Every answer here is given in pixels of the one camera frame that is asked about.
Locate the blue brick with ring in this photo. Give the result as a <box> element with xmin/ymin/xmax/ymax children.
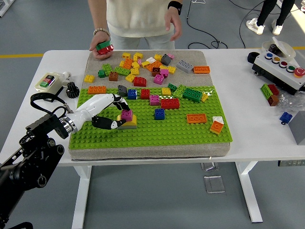
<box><xmin>279</xmin><ymin>111</ymin><xmax>294</xmax><ymax>125</ymax></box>

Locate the person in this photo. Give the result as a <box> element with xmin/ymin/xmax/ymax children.
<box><xmin>106</xmin><ymin>0</ymin><xmax>176</xmax><ymax>50</ymax></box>
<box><xmin>246</xmin><ymin>0</ymin><xmax>295</xmax><ymax>36</ymax></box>

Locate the yellow arched brick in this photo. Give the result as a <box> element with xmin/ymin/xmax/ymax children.
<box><xmin>116</xmin><ymin>114</ymin><xmax>138</xmax><ymax>127</ymax></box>

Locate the orange eight-stud brick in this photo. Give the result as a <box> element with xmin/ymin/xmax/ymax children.
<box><xmin>186</xmin><ymin>113</ymin><xmax>208</xmax><ymax>125</ymax></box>
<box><xmin>122</xmin><ymin>58</ymin><xmax>134</xmax><ymax>70</ymax></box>
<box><xmin>88</xmin><ymin>85</ymin><xmax>107</xmax><ymax>95</ymax></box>

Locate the black gear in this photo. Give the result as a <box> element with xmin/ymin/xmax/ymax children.
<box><xmin>65</xmin><ymin>81</ymin><xmax>80</xmax><ymax>99</ymax></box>

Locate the crumpled clear plastic bag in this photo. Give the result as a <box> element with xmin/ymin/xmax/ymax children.
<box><xmin>274</xmin><ymin>92</ymin><xmax>305</xmax><ymax>114</ymax></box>

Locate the black floor cable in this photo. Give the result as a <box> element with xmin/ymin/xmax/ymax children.
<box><xmin>238</xmin><ymin>0</ymin><xmax>266</xmax><ymax>49</ymax></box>
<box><xmin>186</xmin><ymin>0</ymin><xmax>224</xmax><ymax>50</ymax></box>

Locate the black tape roll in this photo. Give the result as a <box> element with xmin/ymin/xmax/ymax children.
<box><xmin>247</xmin><ymin>52</ymin><xmax>261</xmax><ymax>64</ymax></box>

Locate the bead bracelet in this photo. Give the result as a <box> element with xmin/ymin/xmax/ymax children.
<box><xmin>92</xmin><ymin>28</ymin><xmax>111</xmax><ymax>38</ymax></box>

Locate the grey-brown foam mat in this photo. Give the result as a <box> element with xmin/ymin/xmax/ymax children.
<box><xmin>68</xmin><ymin>50</ymin><xmax>233</xmax><ymax>162</ymax></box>

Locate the person's right hand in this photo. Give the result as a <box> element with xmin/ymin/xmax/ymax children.
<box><xmin>89</xmin><ymin>32</ymin><xmax>114</xmax><ymax>60</ymax></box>

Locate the white table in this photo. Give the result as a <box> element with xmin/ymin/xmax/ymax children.
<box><xmin>0</xmin><ymin>49</ymin><xmax>305</xmax><ymax>229</ymax></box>

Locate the orange and yellow brick stack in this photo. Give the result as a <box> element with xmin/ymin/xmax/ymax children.
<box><xmin>209</xmin><ymin>120</ymin><xmax>224</xmax><ymax>136</ymax></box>

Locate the red toy brick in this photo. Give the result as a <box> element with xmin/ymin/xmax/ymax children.
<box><xmin>267</xmin><ymin>83</ymin><xmax>280</xmax><ymax>96</ymax></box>

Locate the white furniture frame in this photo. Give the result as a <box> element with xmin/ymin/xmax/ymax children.
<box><xmin>0</xmin><ymin>0</ymin><xmax>12</xmax><ymax>18</ymax></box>

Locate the red eight-stud brick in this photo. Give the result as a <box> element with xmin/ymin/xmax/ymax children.
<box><xmin>160</xmin><ymin>98</ymin><xmax>181</xmax><ymax>110</ymax></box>
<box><xmin>96</xmin><ymin>44</ymin><xmax>115</xmax><ymax>55</ymax></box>

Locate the cream switch box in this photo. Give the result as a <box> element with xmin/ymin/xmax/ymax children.
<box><xmin>34</xmin><ymin>72</ymin><xmax>64</xmax><ymax>94</ymax></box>

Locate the red arched brick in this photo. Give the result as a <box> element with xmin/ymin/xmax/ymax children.
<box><xmin>133</xmin><ymin>76</ymin><xmax>147</xmax><ymax>87</ymax></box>

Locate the clear plastic container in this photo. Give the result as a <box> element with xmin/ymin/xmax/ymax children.
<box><xmin>261</xmin><ymin>36</ymin><xmax>296</xmax><ymax>60</ymax></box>

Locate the white push-button control box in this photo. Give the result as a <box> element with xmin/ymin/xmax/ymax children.
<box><xmin>252</xmin><ymin>51</ymin><xmax>305</xmax><ymax>95</ymax></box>

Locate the dark green eight-stud brick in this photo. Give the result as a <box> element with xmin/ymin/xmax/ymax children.
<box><xmin>183</xmin><ymin>87</ymin><xmax>203</xmax><ymax>103</ymax></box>
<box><xmin>95</xmin><ymin>40</ymin><xmax>114</xmax><ymax>50</ymax></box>

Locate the person's left hand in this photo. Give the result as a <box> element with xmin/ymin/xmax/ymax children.
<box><xmin>164</xmin><ymin>9</ymin><xmax>183</xmax><ymax>42</ymax></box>

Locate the green studded baseplate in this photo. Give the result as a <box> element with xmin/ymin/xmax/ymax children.
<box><xmin>68</xmin><ymin>85</ymin><xmax>233</xmax><ymax>150</ymax></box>

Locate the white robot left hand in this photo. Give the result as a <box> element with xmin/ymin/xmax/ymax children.
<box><xmin>68</xmin><ymin>93</ymin><xmax>131</xmax><ymax>134</ymax></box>

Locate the table control panel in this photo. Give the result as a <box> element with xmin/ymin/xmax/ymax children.
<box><xmin>277</xmin><ymin>159</ymin><xmax>305</xmax><ymax>167</ymax></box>

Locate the light green eight-stud brick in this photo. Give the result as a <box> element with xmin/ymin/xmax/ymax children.
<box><xmin>113</xmin><ymin>66</ymin><xmax>132</xmax><ymax>77</ymax></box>
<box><xmin>172</xmin><ymin>84</ymin><xmax>187</xmax><ymax>99</ymax></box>

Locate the orange toy brick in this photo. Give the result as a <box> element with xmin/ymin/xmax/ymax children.
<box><xmin>145</xmin><ymin>61</ymin><xmax>163</xmax><ymax>73</ymax></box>

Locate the black wristwatch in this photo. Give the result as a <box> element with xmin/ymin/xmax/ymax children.
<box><xmin>167</xmin><ymin>0</ymin><xmax>184</xmax><ymax>16</ymax></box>

